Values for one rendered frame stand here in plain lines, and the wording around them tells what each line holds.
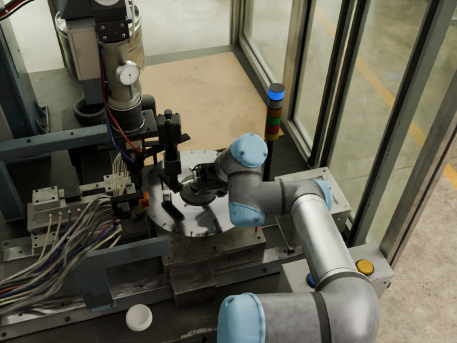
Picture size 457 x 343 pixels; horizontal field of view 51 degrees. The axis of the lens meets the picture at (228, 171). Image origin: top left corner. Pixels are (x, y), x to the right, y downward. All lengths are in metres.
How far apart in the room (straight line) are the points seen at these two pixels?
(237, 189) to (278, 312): 0.39
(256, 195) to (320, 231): 0.19
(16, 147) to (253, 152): 0.73
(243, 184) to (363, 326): 0.43
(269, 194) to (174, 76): 1.22
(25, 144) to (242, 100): 0.91
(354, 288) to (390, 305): 1.65
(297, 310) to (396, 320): 1.69
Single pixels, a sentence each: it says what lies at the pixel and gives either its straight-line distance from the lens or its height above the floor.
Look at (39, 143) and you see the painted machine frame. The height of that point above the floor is 1.04.
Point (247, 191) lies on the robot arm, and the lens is 1.01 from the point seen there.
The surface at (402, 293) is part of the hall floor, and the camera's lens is 2.45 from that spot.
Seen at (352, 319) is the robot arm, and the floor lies 1.39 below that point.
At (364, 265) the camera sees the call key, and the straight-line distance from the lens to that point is 1.35.
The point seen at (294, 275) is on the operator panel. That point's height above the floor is 0.90.
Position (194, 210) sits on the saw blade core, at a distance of 1.34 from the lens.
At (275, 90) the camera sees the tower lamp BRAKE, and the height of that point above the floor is 1.16.
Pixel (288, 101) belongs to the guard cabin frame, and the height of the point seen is 0.87.
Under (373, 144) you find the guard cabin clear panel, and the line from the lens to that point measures 1.36.
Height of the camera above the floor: 2.00
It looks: 47 degrees down
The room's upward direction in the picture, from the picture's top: 2 degrees clockwise
